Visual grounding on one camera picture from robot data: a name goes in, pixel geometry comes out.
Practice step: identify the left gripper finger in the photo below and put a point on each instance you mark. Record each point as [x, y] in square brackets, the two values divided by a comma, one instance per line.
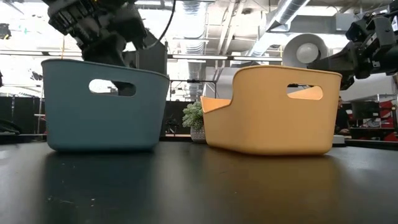
[104, 51]
[126, 89]

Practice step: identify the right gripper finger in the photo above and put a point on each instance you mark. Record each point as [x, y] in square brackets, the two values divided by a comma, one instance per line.
[347, 81]
[339, 62]

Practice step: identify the blue plastic bin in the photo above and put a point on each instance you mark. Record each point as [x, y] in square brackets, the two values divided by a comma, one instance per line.
[102, 124]

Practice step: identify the black monitor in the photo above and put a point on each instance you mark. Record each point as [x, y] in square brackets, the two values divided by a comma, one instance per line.
[365, 110]

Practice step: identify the person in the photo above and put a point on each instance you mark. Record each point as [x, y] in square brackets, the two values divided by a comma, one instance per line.
[342, 118]

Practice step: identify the white desk lamp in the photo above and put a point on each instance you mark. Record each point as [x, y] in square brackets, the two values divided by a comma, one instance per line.
[292, 46]

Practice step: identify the red black storage case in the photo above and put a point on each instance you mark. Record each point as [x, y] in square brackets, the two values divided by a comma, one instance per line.
[388, 124]

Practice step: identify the green succulent in pot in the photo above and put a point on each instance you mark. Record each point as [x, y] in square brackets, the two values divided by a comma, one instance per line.
[193, 116]

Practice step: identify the yellow plastic bin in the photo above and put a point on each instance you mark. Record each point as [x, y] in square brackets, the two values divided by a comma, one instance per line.
[264, 124]

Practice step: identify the black table frame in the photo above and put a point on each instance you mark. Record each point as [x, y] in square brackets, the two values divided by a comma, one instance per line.
[373, 144]

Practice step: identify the silver ventilation duct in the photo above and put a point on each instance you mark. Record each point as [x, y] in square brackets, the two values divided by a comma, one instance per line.
[289, 12]

